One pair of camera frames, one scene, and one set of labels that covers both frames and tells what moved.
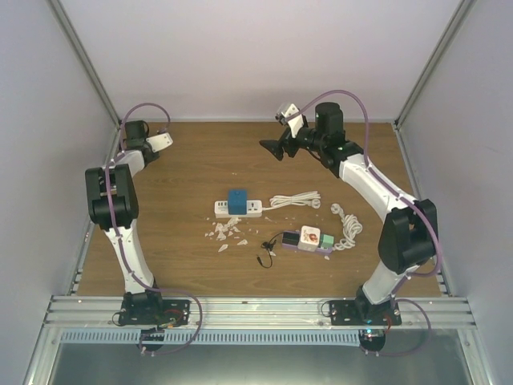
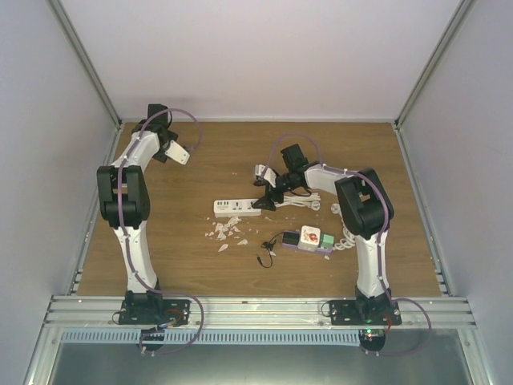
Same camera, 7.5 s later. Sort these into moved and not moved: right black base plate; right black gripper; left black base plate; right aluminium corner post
Moved: right black gripper
Not moved: left black base plate; right aluminium corner post; right black base plate
